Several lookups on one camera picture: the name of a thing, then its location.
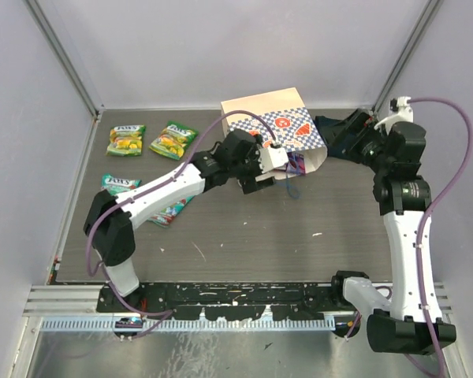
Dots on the purple berries candy bag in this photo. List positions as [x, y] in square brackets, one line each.
[294, 166]

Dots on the slotted grey cable duct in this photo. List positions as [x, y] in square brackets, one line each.
[133, 324]

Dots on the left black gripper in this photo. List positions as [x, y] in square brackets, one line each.
[247, 181]

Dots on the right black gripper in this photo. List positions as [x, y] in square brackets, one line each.
[359, 124]

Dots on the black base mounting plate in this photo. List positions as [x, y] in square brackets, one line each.
[239, 301]

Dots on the teal Fox's blossom candy bag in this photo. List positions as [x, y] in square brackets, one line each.
[115, 185]

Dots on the aluminium front rail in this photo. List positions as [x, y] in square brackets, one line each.
[67, 300]

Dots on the blue checkered paper bag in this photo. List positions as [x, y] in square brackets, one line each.
[278, 116]

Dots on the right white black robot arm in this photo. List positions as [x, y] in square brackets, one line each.
[410, 322]

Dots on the green Fox's spring tea candy bag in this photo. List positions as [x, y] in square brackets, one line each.
[126, 140]

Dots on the dark navy folded cloth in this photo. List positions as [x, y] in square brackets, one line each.
[328, 130]

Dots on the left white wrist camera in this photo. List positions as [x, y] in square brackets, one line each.
[271, 160]

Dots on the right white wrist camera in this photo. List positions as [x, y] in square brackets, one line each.
[400, 110]

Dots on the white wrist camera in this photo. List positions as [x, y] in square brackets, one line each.
[400, 110]
[271, 160]

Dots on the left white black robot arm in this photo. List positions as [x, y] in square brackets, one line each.
[112, 220]

